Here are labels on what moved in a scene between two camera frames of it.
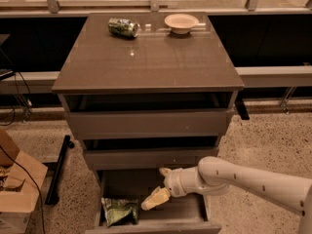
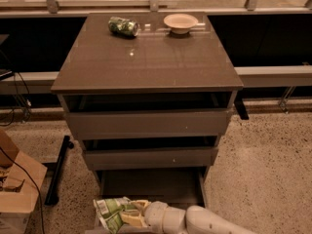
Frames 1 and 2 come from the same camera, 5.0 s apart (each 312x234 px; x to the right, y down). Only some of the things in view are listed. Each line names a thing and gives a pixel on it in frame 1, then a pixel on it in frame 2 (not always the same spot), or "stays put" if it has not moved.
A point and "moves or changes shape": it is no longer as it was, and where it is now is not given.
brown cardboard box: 21,179 stays put
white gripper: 174,183 to 153,215
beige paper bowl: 180,23 stays put
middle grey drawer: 147,158 stays put
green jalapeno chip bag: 119,210 moves or changes shape
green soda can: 123,27 stays put
